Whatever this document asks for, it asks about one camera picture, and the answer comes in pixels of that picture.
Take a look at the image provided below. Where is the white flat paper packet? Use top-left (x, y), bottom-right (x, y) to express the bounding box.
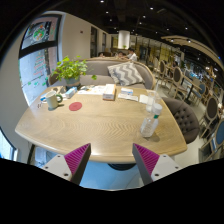
top-left (117, 93), bottom-right (139, 102)

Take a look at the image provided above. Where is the small blue white carton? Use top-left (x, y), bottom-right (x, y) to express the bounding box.
top-left (64, 86), bottom-right (78, 99)

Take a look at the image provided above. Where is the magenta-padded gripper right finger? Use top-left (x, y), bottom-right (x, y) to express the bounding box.
top-left (132, 143), bottom-right (183, 186)

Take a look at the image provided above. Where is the dark grey tufted chair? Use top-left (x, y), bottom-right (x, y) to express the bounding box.
top-left (162, 96), bottom-right (200, 145)

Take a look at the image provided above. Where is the grey curved sofa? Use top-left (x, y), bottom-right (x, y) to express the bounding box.
top-left (49, 57), bottom-right (156, 90)

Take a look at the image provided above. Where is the flat round red coaster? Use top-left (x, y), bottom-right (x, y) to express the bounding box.
top-left (68, 101), bottom-right (83, 112)

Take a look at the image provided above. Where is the group of wooden dining chairs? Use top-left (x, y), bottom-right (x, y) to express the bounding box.
top-left (154, 59), bottom-right (224, 161)

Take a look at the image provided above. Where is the food picture window sign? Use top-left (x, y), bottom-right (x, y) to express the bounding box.
top-left (20, 14), bottom-right (62, 51)

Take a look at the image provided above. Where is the printed paper menu sheet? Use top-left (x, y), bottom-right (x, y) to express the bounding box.
top-left (78, 84), bottom-right (107, 96)

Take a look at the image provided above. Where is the white mug with green handle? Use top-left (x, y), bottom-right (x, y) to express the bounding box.
top-left (44, 90), bottom-right (64, 110)

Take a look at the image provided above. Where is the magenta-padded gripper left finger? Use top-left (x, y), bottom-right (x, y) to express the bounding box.
top-left (41, 143), bottom-right (92, 185)

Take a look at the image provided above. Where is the green potted plant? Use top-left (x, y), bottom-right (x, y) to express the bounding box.
top-left (51, 55), bottom-right (98, 91)

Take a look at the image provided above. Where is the clear drinking glass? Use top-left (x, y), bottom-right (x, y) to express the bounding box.
top-left (145, 90), bottom-right (158, 113)

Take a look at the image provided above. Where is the grey white zigzag cushion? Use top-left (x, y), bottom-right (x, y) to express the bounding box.
top-left (107, 61), bottom-right (145, 87)

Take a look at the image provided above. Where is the clear white-capped water bottle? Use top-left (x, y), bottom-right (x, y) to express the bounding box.
top-left (139, 103), bottom-right (163, 138)

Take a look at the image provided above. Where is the white orange carton box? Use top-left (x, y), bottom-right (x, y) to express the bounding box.
top-left (102, 83), bottom-right (117, 101)

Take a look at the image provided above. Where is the blue white packet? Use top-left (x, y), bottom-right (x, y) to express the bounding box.
top-left (120, 87), bottom-right (134, 97)

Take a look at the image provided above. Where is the white paper napkin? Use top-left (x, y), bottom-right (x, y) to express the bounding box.
top-left (139, 93), bottom-right (149, 104)

